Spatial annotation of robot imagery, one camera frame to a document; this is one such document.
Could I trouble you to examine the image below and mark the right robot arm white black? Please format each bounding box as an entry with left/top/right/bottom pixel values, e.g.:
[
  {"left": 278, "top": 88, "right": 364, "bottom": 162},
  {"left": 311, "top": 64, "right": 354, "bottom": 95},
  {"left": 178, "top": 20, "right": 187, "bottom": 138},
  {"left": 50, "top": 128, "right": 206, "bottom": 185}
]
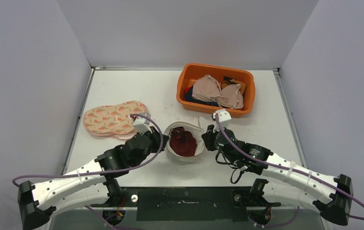
[{"left": 202, "top": 125, "right": 353, "bottom": 226}]

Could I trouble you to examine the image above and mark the orange plastic bin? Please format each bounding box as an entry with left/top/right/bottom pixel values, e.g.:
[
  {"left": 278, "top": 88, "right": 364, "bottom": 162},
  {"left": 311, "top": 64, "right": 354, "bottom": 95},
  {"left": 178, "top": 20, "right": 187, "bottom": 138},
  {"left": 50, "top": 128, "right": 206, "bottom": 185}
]
[{"left": 176, "top": 63, "right": 256, "bottom": 118}]

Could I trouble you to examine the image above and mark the beige pink bra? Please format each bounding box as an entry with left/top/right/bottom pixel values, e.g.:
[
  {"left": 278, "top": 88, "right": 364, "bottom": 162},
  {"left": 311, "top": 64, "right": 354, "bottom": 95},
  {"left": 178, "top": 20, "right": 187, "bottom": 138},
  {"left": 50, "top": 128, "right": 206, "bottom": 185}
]
[{"left": 192, "top": 74, "right": 246, "bottom": 110}]

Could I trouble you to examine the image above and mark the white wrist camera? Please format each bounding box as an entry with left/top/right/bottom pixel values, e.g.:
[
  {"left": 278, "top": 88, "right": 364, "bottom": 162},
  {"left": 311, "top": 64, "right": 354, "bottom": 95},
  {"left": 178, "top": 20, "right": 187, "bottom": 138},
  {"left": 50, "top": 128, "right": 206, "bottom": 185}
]
[
  {"left": 130, "top": 112, "right": 151, "bottom": 134},
  {"left": 212, "top": 109, "right": 231, "bottom": 132}
]

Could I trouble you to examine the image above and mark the navy blue garment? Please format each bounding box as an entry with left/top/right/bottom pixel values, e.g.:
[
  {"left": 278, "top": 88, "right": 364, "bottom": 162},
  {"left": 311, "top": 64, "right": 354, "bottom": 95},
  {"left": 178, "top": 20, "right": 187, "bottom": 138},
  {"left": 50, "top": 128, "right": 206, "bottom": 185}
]
[{"left": 184, "top": 87, "right": 219, "bottom": 107}]

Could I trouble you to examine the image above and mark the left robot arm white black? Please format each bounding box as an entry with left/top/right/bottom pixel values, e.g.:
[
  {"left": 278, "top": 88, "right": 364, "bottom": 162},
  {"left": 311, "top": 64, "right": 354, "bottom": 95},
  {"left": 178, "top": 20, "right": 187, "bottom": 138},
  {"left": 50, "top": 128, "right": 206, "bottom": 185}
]
[{"left": 18, "top": 127, "right": 169, "bottom": 230}]

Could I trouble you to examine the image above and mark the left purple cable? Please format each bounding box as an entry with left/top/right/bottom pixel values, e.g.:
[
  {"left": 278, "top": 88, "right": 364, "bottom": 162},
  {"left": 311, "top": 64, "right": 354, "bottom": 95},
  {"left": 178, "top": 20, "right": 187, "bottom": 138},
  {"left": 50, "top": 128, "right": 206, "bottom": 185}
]
[{"left": 11, "top": 114, "right": 164, "bottom": 187}]

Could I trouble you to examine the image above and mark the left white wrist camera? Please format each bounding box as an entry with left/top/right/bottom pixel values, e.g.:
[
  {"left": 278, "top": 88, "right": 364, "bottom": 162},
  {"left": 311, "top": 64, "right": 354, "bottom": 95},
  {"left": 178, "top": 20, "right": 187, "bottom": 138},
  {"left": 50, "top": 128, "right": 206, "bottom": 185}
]
[{"left": 130, "top": 112, "right": 151, "bottom": 134}]

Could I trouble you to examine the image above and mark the floral mesh laundry bag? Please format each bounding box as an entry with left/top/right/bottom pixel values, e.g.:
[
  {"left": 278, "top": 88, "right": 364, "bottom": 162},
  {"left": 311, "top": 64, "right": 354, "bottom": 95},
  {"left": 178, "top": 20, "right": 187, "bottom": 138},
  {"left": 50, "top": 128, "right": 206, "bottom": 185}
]
[{"left": 82, "top": 101, "right": 148, "bottom": 140}]

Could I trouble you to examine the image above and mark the maroon bra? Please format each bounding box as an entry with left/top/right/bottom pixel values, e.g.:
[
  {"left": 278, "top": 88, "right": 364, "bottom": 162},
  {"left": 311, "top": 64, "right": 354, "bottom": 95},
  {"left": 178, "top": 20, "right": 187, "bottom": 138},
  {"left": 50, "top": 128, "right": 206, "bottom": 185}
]
[{"left": 170, "top": 126, "right": 197, "bottom": 157}]

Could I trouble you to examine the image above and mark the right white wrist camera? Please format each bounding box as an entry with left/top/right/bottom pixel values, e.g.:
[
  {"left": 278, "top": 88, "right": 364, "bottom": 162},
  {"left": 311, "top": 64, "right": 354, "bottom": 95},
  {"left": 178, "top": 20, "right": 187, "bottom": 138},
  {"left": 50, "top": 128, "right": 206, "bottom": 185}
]
[{"left": 212, "top": 109, "right": 231, "bottom": 132}]

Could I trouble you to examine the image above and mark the round white mesh laundry bag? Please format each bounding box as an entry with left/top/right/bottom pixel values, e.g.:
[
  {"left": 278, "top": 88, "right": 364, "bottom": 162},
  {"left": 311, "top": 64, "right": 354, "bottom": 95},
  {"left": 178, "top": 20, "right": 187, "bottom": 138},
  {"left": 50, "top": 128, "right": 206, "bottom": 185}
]
[{"left": 164, "top": 116, "right": 208, "bottom": 164}]

